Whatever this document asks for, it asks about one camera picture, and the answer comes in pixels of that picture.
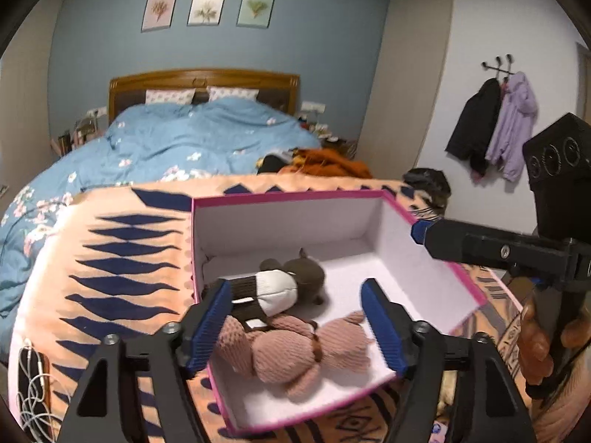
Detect purple hooded jacket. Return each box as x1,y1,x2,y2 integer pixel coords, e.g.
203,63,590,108
485,71,539,182

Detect wooden headboard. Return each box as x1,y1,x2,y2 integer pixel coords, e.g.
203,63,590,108
108,69,301,127

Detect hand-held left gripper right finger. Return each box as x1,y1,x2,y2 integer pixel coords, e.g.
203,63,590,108
360,278,539,443

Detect nightstand clutter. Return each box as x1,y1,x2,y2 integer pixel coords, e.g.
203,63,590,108
298,113,358,158
51,117,109,155

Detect pink cardboard box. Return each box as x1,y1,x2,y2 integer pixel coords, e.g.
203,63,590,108
191,189,489,435

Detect person's right hand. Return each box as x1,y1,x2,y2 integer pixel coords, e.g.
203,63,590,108
516,302,591,443

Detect white floral pillow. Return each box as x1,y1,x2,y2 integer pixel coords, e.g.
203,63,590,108
145,89,195,105
206,86,259,102

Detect black phone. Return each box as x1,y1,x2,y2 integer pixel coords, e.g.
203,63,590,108
17,346,51,413

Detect dark bag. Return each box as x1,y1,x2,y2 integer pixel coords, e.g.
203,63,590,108
403,168,451,217

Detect white framed plant picture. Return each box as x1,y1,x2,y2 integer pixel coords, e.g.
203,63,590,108
187,0,228,27

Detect green framed plant picture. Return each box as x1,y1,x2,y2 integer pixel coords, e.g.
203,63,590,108
236,0,276,29

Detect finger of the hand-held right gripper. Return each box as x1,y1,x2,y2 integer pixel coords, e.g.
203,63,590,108
411,218,573,283

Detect orange patterned blanket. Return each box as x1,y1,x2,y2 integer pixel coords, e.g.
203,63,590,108
9,178,527,443

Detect black jacket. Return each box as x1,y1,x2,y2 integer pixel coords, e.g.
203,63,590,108
445,78,502,177

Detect white cable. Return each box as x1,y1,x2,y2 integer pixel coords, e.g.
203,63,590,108
14,339,63,439

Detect blue floral duvet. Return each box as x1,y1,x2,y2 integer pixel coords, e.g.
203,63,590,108
0,97,321,319

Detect orange cloth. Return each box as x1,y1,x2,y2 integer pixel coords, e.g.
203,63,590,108
279,148,372,179

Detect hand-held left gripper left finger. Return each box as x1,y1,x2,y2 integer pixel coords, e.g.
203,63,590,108
55,278,234,443

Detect pink knitted toy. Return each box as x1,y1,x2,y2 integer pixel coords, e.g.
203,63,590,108
216,311,375,400

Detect black wall coat hooks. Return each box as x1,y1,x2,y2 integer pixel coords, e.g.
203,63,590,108
480,54,517,79

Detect brown and white knitted toy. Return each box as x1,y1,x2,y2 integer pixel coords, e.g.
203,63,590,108
226,248,327,332

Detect pink framed plant picture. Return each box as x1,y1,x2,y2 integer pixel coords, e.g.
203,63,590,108
141,0,178,33

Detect black cloth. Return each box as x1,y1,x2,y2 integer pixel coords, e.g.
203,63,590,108
256,153,296,175

